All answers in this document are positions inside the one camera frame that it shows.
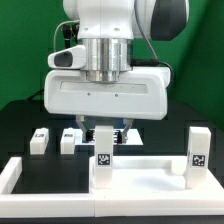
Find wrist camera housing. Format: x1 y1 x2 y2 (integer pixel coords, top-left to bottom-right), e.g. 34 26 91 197
48 45 87 69

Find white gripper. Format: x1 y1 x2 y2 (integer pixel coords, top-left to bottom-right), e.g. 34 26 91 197
44 67 170 143

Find fiducial marker sheet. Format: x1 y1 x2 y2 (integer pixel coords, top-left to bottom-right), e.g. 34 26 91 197
75 129 143 145

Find black cables on table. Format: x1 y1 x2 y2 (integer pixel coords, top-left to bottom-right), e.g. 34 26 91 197
29 91 46 101

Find white U-shaped obstacle frame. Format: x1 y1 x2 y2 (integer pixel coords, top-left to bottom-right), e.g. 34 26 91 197
0 157 95 218

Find white desk top tray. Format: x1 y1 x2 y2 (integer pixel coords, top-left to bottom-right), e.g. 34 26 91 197
89 156 224 217

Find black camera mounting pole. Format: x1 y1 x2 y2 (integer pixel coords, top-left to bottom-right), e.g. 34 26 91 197
62 23 79 48

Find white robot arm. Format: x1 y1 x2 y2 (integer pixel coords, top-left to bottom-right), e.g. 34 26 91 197
44 0 189 127

